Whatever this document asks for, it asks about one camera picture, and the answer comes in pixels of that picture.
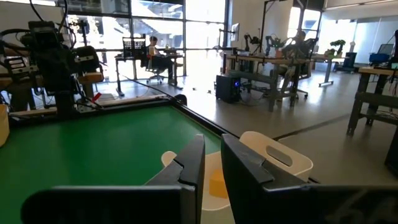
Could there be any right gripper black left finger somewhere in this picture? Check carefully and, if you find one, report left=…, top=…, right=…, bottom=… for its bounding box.
left=21, top=133, right=206, bottom=224

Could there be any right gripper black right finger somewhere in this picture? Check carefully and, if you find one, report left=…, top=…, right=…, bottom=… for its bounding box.
left=221, top=133, right=398, bottom=224

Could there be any orange wooden block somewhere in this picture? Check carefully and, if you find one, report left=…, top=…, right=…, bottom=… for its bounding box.
left=208, top=176, right=230, bottom=200

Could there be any wooden table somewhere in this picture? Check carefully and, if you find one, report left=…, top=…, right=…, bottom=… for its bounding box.
left=0, top=72, right=105, bottom=91

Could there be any yellow plastic bin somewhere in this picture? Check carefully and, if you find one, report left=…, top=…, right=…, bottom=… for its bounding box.
left=0, top=104, right=10, bottom=147

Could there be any black mesh panel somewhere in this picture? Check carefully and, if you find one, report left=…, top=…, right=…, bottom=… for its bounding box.
left=122, top=37, right=147, bottom=60

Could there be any black computer tower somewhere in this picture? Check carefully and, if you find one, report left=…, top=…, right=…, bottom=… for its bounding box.
left=215, top=74, right=242, bottom=104

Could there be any green table mat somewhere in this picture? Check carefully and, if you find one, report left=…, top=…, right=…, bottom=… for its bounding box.
left=0, top=105, right=222, bottom=224

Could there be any person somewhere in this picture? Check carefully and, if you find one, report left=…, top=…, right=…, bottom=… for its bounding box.
left=281, top=29, right=315, bottom=78
left=145, top=35, right=177, bottom=80

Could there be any black office chair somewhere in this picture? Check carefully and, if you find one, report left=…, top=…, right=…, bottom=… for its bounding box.
left=146, top=57, right=165, bottom=85

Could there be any black office desk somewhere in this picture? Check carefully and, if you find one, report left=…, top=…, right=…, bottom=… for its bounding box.
left=114, top=52, right=186, bottom=97

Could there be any wooden workbench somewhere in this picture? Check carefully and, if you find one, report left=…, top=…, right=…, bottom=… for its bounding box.
left=222, top=54, right=312, bottom=113

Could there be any white legged desk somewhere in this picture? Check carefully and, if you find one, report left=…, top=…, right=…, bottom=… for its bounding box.
left=310, top=54, right=349, bottom=88

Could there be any flat computer monitor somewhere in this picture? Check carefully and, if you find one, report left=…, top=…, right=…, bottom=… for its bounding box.
left=230, top=22, right=241, bottom=43

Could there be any green potted plant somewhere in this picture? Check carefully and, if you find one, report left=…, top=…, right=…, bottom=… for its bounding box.
left=329, top=39, right=346, bottom=57

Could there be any blue box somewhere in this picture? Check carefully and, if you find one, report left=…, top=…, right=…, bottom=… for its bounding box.
left=369, top=52, right=393, bottom=66

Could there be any open laptop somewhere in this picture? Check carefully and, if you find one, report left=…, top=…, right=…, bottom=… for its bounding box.
left=376, top=43, right=395, bottom=56

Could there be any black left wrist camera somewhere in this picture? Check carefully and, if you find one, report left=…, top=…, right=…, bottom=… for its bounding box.
left=27, top=20, right=57, bottom=34

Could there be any white plastic bin with handle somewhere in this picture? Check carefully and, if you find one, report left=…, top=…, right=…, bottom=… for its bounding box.
left=160, top=130, right=314, bottom=224

